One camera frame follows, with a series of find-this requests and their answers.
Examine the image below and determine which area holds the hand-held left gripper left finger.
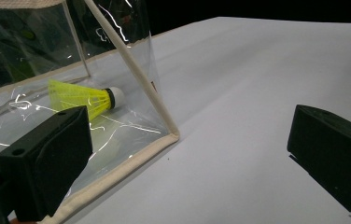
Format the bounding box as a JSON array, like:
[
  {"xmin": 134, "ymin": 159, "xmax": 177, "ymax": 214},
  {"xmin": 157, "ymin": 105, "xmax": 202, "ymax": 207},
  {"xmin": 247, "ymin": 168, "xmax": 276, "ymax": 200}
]
[{"xmin": 0, "ymin": 105, "xmax": 94, "ymax": 223}]

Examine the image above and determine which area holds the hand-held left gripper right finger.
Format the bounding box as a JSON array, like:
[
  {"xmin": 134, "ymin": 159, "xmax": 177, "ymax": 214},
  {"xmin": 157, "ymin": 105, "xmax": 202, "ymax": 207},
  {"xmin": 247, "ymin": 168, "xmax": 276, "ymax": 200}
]
[{"xmin": 286, "ymin": 104, "xmax": 351, "ymax": 221}]

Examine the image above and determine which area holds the yellow shuttlecock with white cork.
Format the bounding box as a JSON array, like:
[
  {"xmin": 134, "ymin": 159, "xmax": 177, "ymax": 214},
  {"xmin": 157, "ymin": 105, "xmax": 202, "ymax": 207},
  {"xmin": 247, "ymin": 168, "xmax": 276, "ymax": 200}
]
[{"xmin": 48, "ymin": 78, "xmax": 126, "ymax": 122}]

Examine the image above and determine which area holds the clear plastic bag beige trim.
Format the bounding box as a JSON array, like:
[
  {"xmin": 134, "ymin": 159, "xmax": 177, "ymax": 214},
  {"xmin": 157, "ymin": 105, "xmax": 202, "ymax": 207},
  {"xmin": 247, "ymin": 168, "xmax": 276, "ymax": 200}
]
[{"xmin": 0, "ymin": 0, "xmax": 181, "ymax": 224}]

